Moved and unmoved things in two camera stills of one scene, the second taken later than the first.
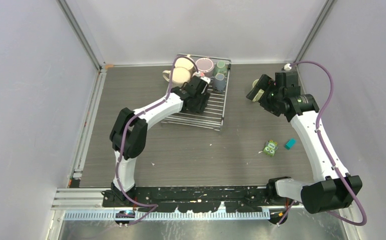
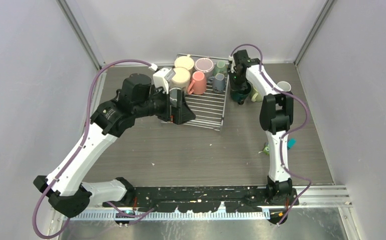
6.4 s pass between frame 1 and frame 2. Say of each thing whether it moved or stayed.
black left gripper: moved
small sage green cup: stayed
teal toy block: stayed
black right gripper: moved
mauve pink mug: stayed
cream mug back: stayed
